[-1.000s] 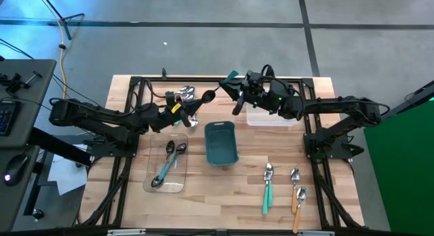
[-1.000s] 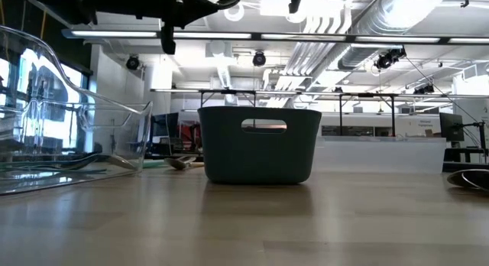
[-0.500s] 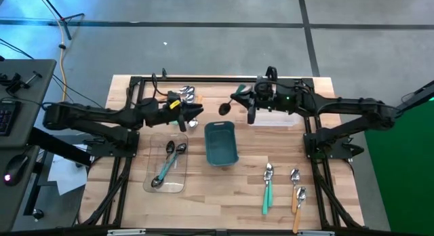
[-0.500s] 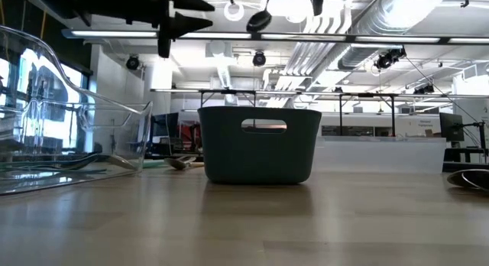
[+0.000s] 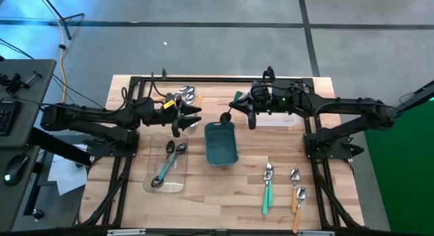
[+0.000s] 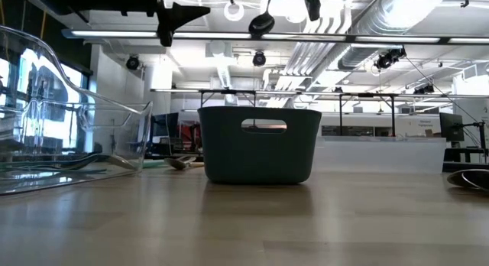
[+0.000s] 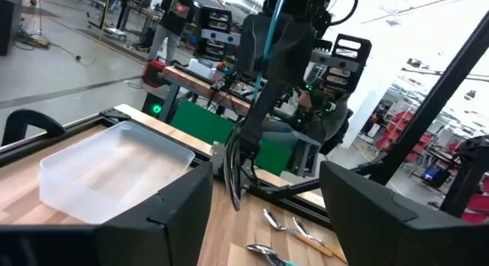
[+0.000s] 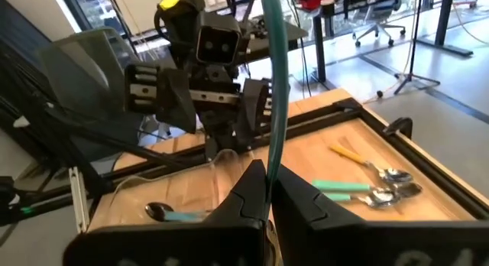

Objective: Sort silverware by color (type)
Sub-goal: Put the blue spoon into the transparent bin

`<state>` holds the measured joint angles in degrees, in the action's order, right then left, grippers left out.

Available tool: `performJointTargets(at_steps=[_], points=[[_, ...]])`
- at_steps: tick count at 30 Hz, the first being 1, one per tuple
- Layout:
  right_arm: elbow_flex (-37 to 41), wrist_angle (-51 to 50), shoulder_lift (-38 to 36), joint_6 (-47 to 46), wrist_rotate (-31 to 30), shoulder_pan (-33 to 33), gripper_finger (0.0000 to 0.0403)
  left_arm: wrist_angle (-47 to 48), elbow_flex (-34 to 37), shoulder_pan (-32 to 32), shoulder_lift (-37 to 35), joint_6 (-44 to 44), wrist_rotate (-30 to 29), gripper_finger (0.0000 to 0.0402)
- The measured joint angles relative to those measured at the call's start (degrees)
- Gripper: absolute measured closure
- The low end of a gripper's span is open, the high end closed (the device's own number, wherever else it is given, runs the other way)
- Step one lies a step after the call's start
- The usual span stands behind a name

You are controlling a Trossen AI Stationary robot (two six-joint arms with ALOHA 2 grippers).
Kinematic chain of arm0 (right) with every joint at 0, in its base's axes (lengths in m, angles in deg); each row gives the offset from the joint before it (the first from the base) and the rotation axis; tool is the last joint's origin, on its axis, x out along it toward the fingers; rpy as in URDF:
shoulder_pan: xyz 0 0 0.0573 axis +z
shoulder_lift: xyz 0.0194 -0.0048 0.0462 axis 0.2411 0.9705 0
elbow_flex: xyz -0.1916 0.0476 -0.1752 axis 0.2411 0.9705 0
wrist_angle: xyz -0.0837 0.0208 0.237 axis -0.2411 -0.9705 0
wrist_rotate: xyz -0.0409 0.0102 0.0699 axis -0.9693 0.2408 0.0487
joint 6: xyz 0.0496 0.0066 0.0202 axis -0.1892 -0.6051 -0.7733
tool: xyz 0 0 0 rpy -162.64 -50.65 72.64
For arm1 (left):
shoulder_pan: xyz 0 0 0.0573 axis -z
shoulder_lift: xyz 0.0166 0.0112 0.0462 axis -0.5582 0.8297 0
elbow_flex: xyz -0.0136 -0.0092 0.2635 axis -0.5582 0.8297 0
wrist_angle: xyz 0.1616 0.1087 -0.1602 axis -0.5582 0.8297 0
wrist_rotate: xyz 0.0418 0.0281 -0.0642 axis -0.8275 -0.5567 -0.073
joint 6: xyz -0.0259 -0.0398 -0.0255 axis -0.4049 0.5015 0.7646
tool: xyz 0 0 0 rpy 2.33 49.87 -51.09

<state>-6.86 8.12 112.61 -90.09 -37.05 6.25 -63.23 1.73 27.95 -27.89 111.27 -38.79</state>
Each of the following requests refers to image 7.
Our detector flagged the blue-lit device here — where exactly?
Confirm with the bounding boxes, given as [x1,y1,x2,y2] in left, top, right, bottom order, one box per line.
[419,162,452,190]

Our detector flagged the large teal-handled spoon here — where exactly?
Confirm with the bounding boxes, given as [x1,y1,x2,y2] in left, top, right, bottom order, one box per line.
[246,243,303,266]

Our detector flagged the person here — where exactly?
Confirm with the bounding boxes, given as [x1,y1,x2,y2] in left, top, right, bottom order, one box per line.
[261,80,355,152]
[147,0,196,65]

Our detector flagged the black background equipment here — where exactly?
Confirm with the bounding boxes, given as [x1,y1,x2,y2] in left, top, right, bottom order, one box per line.
[439,135,489,218]

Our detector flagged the translucent white plastic container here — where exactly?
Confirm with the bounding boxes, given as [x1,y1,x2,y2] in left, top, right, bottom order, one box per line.
[39,120,196,225]

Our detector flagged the black arm base cables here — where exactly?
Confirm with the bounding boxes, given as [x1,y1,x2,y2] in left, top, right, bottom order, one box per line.
[224,131,248,212]

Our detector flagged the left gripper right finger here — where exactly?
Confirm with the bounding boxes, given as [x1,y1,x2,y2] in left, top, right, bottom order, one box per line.
[319,161,459,266]

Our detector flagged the orange-handled spoon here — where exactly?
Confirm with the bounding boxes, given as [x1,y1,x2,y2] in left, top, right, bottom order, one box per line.
[292,216,349,265]
[262,208,334,258]

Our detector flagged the red tool bag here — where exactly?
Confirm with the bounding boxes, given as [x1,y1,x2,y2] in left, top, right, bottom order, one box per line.
[141,59,168,88]

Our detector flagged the wooden workbench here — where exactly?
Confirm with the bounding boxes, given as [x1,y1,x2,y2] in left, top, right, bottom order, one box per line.
[162,65,276,124]

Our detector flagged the black curved frame bracket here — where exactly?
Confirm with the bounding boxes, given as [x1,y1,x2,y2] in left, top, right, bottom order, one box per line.
[1,109,66,147]

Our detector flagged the red shelving unit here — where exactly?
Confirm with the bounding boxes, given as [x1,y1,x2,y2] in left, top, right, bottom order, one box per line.
[374,109,435,164]

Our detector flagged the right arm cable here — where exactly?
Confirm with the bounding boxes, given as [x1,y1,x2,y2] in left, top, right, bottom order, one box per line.
[329,0,360,27]

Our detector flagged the green mat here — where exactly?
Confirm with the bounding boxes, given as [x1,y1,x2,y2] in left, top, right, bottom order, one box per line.
[170,99,296,178]

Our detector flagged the black equipment with green light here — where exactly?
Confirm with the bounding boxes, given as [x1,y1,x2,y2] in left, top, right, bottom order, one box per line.
[141,90,173,121]

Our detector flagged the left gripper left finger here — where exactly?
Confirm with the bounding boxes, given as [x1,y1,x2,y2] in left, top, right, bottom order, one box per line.
[95,161,215,266]

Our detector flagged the black-legged desk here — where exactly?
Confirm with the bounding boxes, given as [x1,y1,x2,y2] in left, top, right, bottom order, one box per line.
[86,0,156,34]

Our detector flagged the floor cable bundle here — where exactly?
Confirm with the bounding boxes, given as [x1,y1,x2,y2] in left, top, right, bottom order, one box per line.
[14,27,96,67]

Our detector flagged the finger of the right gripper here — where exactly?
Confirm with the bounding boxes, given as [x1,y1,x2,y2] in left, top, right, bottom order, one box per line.
[267,13,318,89]
[244,13,274,87]

